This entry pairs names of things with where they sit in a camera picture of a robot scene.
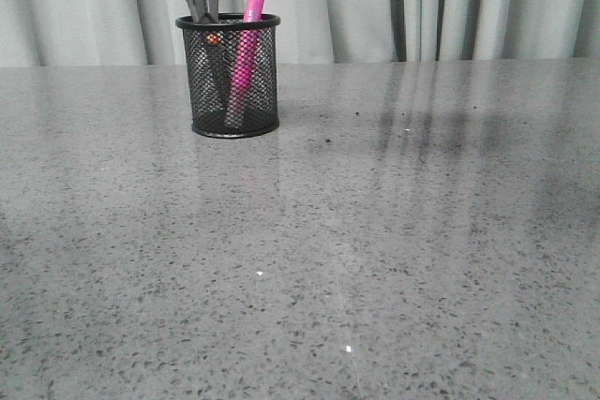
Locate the pink marker pen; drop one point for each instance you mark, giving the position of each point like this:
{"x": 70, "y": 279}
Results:
{"x": 244, "y": 63}

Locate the black mesh pen bin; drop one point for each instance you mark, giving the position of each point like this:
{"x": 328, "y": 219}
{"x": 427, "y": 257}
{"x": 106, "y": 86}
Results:
{"x": 261, "y": 101}

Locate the grey curtain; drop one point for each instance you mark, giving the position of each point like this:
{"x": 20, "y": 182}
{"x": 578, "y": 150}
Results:
{"x": 136, "y": 32}

